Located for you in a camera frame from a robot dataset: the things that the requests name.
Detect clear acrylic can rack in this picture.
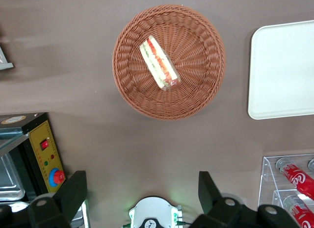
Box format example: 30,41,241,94
258,153,314,228

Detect white plastic tray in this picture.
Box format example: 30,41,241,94
247,20,314,120

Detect grey box edge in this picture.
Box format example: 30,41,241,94
0,47,14,71

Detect plastic-wrapped sandwich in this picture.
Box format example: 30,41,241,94
139,35,182,92

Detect stainless steel pan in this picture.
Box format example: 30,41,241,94
0,153,26,202

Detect white robot base with green lights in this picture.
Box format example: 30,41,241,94
128,197,183,228

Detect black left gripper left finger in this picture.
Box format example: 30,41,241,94
0,170,88,228

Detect black and yellow control box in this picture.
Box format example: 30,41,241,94
0,112,66,202

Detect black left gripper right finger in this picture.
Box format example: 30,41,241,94
188,171,301,228

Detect brown wicker basket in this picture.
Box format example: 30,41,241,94
112,4,227,121

